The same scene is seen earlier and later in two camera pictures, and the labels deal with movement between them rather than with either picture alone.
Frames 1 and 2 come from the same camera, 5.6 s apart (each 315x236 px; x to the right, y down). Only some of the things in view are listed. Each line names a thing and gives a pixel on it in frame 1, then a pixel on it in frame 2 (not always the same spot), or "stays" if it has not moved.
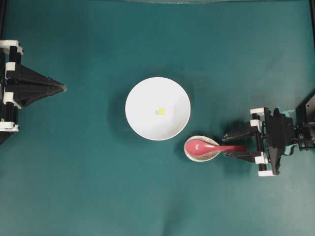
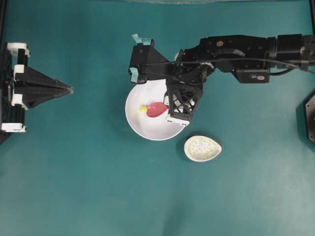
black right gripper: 278,135 → 181,98
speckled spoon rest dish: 201,158 stays
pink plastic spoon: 199,148 → 155,109
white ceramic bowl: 158,92 stays
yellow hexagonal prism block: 161,111 → 143,108
